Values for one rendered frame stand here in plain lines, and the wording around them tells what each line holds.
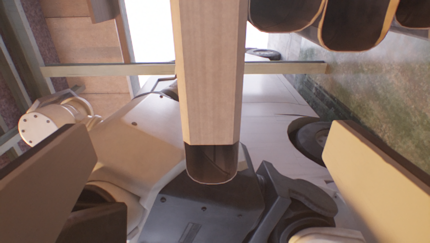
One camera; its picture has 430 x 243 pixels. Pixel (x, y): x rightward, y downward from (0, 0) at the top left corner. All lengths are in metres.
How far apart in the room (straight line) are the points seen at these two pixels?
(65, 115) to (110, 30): 2.48
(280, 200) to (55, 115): 0.40
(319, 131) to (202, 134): 1.51
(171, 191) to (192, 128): 0.17
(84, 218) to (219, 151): 0.14
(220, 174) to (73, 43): 2.97
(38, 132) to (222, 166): 0.31
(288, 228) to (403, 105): 1.26
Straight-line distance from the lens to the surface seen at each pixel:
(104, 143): 0.31
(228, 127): 0.16
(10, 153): 2.68
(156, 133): 0.32
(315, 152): 1.41
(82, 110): 0.48
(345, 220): 0.60
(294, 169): 1.22
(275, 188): 0.42
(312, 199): 0.48
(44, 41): 3.12
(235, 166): 0.20
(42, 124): 0.43
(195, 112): 0.15
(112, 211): 0.27
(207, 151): 0.24
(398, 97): 1.63
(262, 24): 0.18
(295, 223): 0.47
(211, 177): 0.21
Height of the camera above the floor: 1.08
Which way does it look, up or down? level
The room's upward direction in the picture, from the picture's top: 91 degrees counter-clockwise
